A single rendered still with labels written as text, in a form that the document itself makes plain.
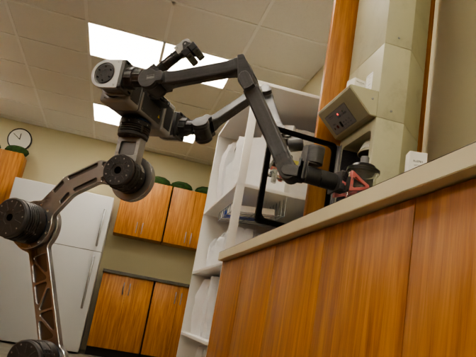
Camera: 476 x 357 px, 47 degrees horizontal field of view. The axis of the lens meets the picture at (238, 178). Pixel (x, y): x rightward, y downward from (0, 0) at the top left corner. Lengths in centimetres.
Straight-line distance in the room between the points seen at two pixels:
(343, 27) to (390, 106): 63
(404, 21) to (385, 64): 21
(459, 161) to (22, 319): 605
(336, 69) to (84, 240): 468
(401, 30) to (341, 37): 41
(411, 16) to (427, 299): 149
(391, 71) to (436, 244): 124
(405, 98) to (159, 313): 510
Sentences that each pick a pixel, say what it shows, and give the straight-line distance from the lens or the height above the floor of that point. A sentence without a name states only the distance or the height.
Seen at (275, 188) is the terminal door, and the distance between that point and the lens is 215.
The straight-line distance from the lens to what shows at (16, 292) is 669.
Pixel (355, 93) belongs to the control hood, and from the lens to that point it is 207.
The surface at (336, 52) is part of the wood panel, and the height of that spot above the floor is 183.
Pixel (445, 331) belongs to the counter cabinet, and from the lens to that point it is 96.
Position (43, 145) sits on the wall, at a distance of 761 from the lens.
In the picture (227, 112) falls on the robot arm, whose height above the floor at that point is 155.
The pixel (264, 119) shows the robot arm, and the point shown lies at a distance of 188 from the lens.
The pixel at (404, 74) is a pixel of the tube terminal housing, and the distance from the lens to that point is 219.
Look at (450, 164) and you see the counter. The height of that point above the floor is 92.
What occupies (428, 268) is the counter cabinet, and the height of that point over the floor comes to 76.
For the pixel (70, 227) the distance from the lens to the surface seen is 668.
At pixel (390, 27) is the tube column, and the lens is 224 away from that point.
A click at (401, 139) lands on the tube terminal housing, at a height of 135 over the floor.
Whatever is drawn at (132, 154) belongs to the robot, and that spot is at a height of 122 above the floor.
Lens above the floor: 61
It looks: 15 degrees up
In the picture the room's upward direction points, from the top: 10 degrees clockwise
